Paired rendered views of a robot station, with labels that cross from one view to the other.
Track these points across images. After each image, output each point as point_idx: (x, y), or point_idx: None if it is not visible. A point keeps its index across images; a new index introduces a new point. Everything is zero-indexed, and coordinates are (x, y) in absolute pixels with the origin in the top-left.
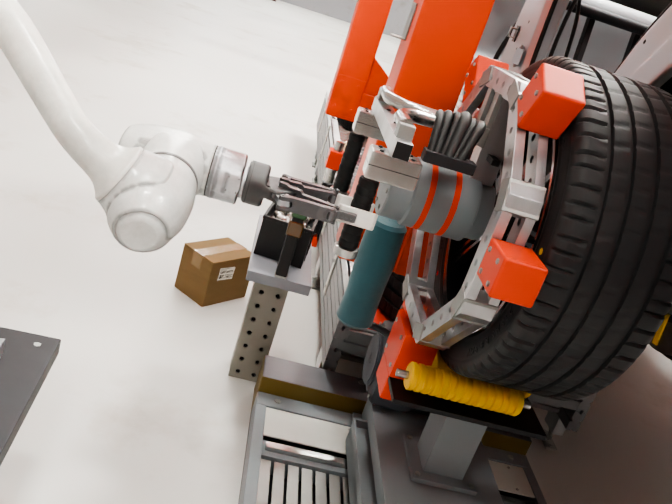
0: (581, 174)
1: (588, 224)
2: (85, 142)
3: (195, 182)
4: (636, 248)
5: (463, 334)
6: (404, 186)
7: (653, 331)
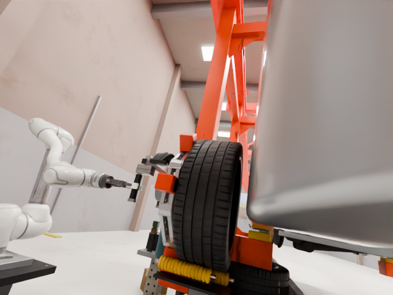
0: (190, 151)
1: (191, 163)
2: (51, 159)
3: (83, 175)
4: (210, 167)
5: (170, 228)
6: (147, 172)
7: (226, 199)
